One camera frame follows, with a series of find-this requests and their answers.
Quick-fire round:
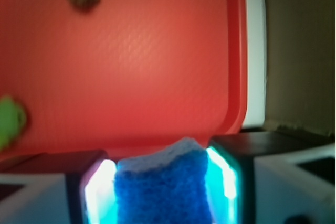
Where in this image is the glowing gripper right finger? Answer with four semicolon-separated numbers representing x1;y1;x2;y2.
206;132;335;223

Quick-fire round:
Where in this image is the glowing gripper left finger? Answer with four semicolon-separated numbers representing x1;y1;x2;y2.
1;150;117;223

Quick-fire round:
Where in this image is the blue sponge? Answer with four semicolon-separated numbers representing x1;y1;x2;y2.
114;137;212;223

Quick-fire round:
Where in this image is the green plush toy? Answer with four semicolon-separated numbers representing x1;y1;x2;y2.
1;95;27;151

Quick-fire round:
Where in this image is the red plastic tray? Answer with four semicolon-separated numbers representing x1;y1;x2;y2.
1;0;247;159

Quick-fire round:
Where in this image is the brown cardboard panel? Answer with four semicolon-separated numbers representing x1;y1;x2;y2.
265;0;335;136

